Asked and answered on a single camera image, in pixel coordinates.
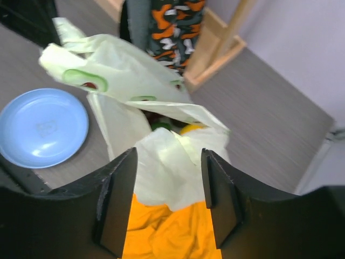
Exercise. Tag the blue plastic plate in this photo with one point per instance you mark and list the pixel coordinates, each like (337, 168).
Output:
(42, 128)

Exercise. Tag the orange cloth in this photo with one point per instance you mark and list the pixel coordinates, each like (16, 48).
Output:
(156, 232)

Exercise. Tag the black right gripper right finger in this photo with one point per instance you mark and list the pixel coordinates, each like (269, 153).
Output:
(254, 220)

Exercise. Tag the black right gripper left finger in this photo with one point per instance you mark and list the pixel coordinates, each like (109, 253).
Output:
(86, 218)

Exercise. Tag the pale green plastic bag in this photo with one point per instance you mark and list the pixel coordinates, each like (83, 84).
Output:
(128, 91)

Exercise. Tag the yellow fake orange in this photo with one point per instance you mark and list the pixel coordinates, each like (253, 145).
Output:
(190, 128)

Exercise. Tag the wooden clothes rack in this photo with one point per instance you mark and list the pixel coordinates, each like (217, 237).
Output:
(218, 42)

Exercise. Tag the green fake fruit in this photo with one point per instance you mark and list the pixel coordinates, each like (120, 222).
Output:
(159, 124)

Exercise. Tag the zebra patterned garment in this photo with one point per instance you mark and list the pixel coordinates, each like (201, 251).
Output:
(167, 30)

